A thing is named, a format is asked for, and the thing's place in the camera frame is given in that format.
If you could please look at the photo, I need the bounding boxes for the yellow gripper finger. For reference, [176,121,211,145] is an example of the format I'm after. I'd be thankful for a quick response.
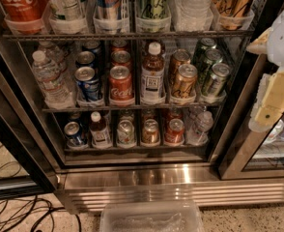
[246,27,271,55]
[253,69,284,127]

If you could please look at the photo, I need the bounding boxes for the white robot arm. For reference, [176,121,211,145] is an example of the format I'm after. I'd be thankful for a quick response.
[246,10,284,132]

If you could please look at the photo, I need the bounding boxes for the gold cans top shelf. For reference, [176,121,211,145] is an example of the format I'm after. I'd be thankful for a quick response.
[211,0,254,31]

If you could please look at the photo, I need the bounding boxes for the right glass fridge door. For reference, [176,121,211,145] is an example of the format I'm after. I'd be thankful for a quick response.
[218,53,284,180]

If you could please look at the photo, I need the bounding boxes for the rear gold can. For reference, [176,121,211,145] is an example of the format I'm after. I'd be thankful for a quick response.
[168,48,191,85]

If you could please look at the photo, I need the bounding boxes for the front gold can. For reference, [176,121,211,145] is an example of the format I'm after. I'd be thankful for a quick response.
[171,64,198,99]

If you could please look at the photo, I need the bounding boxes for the water bottle bottom shelf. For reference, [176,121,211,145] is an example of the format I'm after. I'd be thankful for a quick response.
[187,111,213,146]

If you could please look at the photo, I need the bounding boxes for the brown tea bottle middle shelf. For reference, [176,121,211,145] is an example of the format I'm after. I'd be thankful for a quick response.
[141,42,165,101]

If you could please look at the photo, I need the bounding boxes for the red can bottom shelf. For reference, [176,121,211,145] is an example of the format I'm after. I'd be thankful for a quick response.
[164,119,185,143]

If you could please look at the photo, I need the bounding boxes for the gold can bottom shelf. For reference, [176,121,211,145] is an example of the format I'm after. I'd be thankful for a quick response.
[142,119,159,144]

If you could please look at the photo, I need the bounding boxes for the rear red cola can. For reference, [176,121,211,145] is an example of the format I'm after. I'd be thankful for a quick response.
[110,40,129,52]

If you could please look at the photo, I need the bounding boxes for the front red cola can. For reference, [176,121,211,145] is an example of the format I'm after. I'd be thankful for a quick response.
[109,66,133,101]

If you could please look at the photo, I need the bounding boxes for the blue silver can top shelf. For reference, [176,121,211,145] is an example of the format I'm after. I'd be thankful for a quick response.
[97,0,122,20]

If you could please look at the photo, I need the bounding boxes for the white green can bottom shelf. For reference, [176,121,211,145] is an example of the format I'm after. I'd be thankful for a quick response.
[117,120,134,145]

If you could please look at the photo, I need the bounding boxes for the rear blue pepsi can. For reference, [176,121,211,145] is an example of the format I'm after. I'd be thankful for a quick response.
[82,40,102,61]

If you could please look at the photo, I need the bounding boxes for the blue pepsi can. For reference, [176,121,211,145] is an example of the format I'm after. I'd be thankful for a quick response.
[74,67,101,102]
[75,51,96,68]
[82,40,102,61]

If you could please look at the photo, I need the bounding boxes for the front blue pepsi can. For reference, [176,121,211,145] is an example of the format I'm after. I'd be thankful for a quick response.
[74,67,101,102]

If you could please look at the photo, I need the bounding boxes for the tea bottle bottom shelf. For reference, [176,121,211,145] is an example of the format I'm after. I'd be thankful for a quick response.
[90,111,111,148]

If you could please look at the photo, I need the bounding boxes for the silver green can top shelf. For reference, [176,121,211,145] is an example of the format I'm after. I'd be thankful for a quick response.
[50,0,88,21]

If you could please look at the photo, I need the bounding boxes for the blue can bottom shelf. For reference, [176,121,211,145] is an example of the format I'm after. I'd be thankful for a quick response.
[64,122,87,147]

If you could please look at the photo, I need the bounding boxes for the steel fridge base grille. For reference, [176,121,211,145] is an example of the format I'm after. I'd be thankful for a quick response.
[55,164,284,214]

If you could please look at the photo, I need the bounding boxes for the large red cola can top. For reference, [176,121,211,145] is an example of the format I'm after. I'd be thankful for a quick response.
[0,0,47,35]

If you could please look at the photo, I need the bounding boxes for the left fridge door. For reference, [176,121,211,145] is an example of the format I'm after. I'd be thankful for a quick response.
[0,29,59,202]

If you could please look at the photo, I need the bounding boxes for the clear plastic bin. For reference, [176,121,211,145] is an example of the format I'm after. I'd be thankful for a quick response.
[99,201,205,232]

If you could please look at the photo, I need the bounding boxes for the rear clear water bottle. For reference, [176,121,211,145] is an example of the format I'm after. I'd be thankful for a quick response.
[38,41,67,72]

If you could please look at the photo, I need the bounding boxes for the front clear water bottle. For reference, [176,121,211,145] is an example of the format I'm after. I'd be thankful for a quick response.
[32,50,75,109]

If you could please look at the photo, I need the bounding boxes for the top wire shelf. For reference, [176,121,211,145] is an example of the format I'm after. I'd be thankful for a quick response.
[2,30,253,42]

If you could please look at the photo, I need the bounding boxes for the wire shelf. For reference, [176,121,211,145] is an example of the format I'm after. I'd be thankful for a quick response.
[42,101,223,113]
[2,30,253,42]

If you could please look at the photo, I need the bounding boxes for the middle wire shelf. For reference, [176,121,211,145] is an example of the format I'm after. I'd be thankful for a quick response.
[42,101,223,113]

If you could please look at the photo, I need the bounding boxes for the black floor cables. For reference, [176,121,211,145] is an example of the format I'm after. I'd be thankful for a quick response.
[0,143,82,232]

